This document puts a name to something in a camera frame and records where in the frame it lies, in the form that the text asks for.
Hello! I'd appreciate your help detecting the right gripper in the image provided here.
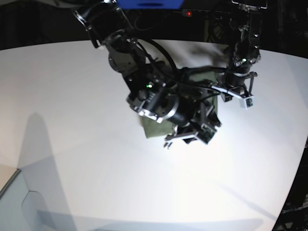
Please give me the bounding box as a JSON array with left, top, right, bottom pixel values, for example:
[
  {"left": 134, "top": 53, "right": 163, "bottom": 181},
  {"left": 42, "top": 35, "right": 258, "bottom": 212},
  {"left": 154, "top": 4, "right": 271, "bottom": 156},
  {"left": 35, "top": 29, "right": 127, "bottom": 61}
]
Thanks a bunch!
[{"left": 163, "top": 90, "right": 221, "bottom": 148}]

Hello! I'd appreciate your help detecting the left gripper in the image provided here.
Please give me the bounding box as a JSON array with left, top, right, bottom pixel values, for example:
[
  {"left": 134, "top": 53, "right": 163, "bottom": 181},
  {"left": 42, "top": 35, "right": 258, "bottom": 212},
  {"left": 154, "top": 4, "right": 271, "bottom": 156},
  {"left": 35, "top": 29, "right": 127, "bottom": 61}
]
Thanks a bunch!
[{"left": 210, "top": 72, "right": 257, "bottom": 103}]

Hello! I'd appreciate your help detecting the green t-shirt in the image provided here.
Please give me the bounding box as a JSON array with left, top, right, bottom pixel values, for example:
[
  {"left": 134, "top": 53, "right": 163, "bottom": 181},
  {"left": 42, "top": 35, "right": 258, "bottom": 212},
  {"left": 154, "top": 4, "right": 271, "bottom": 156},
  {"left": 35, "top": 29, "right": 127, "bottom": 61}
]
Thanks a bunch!
[{"left": 139, "top": 72, "right": 217, "bottom": 139}]

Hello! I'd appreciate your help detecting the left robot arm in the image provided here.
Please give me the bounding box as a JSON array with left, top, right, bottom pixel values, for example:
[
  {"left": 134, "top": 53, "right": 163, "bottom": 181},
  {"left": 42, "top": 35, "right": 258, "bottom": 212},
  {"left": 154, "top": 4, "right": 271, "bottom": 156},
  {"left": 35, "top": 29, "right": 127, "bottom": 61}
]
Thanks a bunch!
[{"left": 209, "top": 0, "right": 268, "bottom": 109}]

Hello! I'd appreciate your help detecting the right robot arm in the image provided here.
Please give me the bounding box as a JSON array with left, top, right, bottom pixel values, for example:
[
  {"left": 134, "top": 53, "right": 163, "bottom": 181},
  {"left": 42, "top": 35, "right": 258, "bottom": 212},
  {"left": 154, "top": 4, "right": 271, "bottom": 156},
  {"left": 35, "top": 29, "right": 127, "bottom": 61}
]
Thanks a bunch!
[{"left": 73, "top": 0, "right": 221, "bottom": 147}]

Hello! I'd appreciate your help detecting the black power strip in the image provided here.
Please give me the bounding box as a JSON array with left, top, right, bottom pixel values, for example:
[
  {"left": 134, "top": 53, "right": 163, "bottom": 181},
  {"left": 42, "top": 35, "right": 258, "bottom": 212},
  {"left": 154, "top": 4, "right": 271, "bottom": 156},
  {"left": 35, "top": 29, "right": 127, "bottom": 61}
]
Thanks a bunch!
[{"left": 181, "top": 9, "right": 231, "bottom": 20}]

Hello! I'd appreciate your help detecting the blue box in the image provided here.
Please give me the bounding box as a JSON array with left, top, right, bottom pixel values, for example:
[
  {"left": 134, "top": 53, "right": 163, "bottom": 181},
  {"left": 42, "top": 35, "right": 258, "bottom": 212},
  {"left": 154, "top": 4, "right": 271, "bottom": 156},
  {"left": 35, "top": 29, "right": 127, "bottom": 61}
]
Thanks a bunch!
[{"left": 116, "top": 0, "right": 183, "bottom": 9}]

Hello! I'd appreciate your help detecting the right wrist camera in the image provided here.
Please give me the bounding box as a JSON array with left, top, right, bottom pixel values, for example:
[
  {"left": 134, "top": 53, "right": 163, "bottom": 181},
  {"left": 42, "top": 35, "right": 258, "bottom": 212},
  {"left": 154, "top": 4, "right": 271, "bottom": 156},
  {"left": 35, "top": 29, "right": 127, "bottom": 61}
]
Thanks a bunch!
[{"left": 196, "top": 127, "right": 216, "bottom": 144}]

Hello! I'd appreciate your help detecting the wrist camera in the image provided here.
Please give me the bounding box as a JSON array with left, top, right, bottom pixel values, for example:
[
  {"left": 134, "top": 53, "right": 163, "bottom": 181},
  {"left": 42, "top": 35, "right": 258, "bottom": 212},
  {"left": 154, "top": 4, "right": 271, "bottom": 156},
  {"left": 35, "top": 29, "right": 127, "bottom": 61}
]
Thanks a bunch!
[
  {"left": 196, "top": 127, "right": 216, "bottom": 144},
  {"left": 239, "top": 96, "right": 254, "bottom": 110}
]

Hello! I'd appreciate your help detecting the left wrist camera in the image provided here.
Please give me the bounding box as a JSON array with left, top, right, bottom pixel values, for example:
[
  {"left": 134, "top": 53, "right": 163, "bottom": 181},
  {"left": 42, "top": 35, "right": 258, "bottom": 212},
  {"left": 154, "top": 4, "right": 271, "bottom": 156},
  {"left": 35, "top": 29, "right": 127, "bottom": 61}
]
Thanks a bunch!
[{"left": 239, "top": 96, "right": 254, "bottom": 110}]

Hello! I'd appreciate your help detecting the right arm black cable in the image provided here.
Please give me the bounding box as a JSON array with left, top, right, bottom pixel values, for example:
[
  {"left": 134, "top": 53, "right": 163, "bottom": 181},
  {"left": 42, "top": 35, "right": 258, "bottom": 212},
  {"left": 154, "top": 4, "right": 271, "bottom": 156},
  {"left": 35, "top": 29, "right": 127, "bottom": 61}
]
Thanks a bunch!
[{"left": 125, "top": 26, "right": 229, "bottom": 85}]

